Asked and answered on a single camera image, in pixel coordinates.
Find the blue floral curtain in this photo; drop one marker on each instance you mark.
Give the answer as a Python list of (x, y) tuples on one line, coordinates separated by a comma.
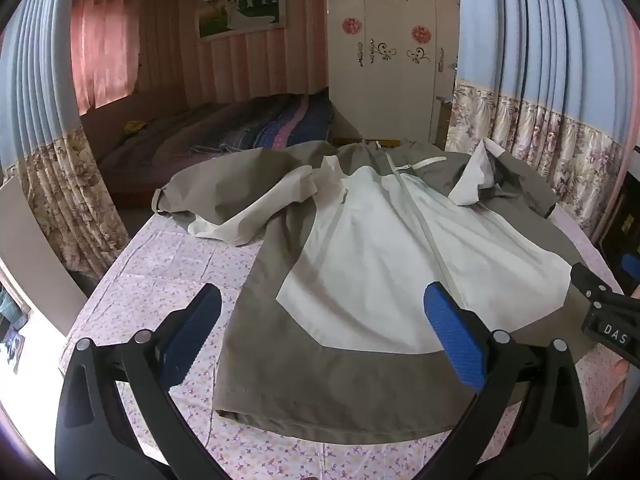
[(540, 85), (45, 135)]

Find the grey and white jacket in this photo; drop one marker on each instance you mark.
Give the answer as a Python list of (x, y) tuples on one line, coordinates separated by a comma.
[(375, 260)]

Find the wall poster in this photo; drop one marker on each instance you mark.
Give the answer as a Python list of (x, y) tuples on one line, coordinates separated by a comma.
[(242, 10)]

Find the wooden desk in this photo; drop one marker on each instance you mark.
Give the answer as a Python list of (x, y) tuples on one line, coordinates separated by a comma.
[(444, 120)]

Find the small yellow object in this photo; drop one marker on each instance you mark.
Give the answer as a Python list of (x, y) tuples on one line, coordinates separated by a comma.
[(134, 126)]

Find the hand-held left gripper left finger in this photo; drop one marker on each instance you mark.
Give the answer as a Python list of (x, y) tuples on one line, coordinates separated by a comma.
[(187, 340)]

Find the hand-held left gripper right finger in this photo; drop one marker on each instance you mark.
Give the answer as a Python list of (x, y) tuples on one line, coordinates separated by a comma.
[(452, 335)]

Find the white wardrobe with decals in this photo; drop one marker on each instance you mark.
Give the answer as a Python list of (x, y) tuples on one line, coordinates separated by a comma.
[(385, 80)]

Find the pink window curtain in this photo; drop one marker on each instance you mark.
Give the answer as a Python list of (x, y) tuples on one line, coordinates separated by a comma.
[(102, 50)]

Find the striped blue pink blanket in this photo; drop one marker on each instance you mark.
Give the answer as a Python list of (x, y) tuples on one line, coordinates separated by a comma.
[(295, 125)]

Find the dark cabinet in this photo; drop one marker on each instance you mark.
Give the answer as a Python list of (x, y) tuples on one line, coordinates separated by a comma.
[(622, 220)]

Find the pink floral table sheet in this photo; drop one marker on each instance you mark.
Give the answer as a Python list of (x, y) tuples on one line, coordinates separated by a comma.
[(150, 280)]

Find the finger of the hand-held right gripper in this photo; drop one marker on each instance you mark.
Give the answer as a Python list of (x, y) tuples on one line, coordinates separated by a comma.
[(592, 282)]

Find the bed with purple cover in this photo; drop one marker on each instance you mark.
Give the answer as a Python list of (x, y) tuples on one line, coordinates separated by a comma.
[(165, 150)]

